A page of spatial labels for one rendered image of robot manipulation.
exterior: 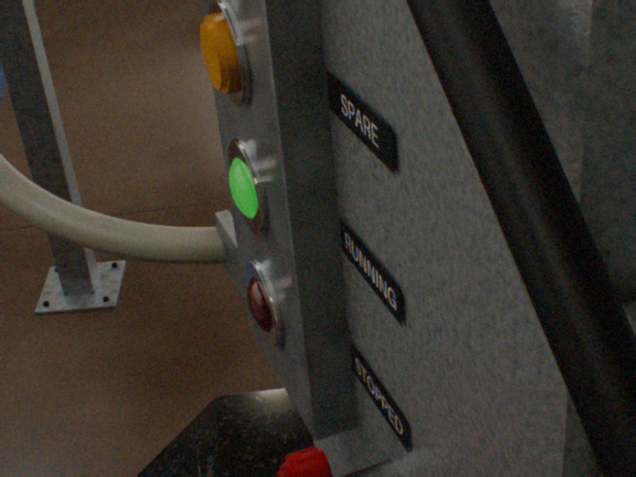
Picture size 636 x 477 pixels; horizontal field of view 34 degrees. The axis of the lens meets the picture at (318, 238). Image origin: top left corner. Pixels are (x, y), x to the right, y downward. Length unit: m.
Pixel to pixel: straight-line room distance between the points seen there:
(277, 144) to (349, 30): 0.05
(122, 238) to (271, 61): 0.54
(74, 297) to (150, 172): 0.65
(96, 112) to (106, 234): 2.80
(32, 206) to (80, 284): 1.78
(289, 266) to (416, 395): 0.07
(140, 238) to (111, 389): 1.54
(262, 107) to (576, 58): 0.15
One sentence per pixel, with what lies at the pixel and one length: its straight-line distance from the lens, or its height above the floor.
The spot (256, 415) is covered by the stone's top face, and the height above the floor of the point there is 0.80.
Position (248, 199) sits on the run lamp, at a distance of 0.36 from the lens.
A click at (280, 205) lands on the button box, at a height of 1.31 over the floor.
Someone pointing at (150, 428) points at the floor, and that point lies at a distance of 2.24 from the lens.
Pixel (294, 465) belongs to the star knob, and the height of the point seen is 1.24.
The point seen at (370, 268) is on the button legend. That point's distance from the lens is 0.32.
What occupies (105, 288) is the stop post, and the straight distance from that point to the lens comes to 2.66.
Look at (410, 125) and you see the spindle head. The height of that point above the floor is 1.36.
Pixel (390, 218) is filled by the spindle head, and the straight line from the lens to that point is 0.29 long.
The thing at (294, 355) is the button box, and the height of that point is 1.24.
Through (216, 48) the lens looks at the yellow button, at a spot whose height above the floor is 1.36.
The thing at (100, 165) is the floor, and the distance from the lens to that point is 3.27.
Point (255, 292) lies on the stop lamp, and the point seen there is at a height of 1.26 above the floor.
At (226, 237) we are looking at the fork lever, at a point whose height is 1.06.
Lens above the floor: 1.48
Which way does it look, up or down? 33 degrees down
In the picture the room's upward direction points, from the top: 6 degrees counter-clockwise
